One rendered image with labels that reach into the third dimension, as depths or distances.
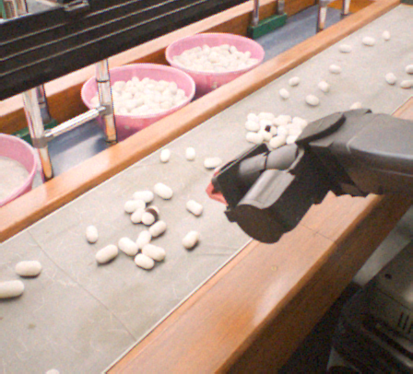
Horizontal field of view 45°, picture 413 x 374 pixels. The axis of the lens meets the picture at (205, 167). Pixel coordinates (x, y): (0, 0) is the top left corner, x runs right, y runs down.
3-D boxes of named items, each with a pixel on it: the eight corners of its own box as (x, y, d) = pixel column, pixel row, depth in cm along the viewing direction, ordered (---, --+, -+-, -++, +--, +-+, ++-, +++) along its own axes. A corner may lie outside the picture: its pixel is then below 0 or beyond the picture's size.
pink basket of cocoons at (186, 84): (210, 106, 130) (210, 72, 124) (171, 161, 110) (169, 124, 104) (118, 89, 137) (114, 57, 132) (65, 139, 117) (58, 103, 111)
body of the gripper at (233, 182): (206, 180, 62) (243, 168, 56) (255, 144, 68) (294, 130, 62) (231, 224, 63) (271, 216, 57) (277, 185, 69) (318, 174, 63)
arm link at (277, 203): (393, 170, 52) (348, 106, 50) (350, 248, 46) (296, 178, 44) (310, 192, 62) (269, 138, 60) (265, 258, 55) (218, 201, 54)
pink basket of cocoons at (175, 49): (280, 80, 142) (283, 49, 136) (220, 117, 125) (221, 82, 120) (208, 55, 156) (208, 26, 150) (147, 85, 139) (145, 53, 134)
